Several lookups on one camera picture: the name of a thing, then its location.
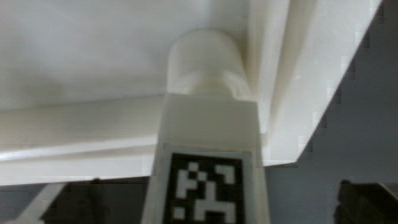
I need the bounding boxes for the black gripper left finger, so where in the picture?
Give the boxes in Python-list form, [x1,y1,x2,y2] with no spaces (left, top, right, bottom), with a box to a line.
[41,178,148,224]

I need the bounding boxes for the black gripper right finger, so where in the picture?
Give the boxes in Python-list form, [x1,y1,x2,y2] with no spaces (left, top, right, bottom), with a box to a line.
[335,180,398,224]

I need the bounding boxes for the white square table top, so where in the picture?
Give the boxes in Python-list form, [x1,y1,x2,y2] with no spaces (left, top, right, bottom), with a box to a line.
[0,0,383,186]

